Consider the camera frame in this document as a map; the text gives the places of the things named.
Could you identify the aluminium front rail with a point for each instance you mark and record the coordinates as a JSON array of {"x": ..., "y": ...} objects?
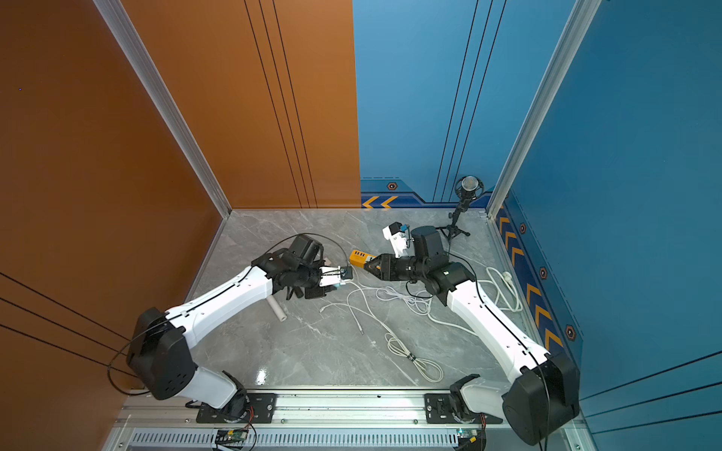
[{"x": 303, "y": 408}]

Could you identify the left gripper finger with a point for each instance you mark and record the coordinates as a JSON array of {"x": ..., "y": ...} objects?
[
  {"x": 318, "y": 292},
  {"x": 333, "y": 270}
]

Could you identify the white electric toothbrush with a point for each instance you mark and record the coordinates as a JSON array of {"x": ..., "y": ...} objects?
[{"x": 276, "y": 308}]

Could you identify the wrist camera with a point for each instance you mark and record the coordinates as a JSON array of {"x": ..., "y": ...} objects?
[
  {"x": 398, "y": 236},
  {"x": 330, "y": 280}
]

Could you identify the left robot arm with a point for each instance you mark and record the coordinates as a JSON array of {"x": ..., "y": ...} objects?
[{"x": 160, "y": 352}]

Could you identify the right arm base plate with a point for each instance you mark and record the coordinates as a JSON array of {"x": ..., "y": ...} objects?
[{"x": 440, "y": 409}]

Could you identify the green circuit board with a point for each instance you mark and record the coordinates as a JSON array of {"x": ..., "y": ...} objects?
[
  {"x": 466, "y": 434},
  {"x": 236, "y": 437}
]

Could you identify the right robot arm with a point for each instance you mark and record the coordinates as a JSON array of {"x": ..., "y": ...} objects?
[{"x": 542, "y": 391}]

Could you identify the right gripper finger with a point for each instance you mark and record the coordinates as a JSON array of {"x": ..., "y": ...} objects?
[
  {"x": 381, "y": 261},
  {"x": 381, "y": 272}
]

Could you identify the right green circuit board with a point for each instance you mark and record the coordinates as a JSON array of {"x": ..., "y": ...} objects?
[{"x": 466, "y": 434}]

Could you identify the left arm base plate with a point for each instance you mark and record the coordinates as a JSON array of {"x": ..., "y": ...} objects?
[{"x": 253, "y": 408}]

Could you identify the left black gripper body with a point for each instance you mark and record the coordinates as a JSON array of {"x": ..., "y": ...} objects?
[{"x": 315, "y": 275}]

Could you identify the orange power strip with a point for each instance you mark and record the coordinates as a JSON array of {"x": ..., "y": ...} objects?
[{"x": 359, "y": 258}]

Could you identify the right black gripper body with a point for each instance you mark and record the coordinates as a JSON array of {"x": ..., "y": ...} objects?
[{"x": 384, "y": 265}]

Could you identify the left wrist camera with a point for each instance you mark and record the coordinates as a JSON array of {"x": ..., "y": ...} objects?
[{"x": 330, "y": 280}]

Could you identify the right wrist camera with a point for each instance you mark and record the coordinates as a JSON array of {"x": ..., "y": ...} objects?
[{"x": 398, "y": 236}]

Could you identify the left green circuit board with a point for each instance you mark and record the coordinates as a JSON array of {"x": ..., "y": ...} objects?
[{"x": 236, "y": 437}]

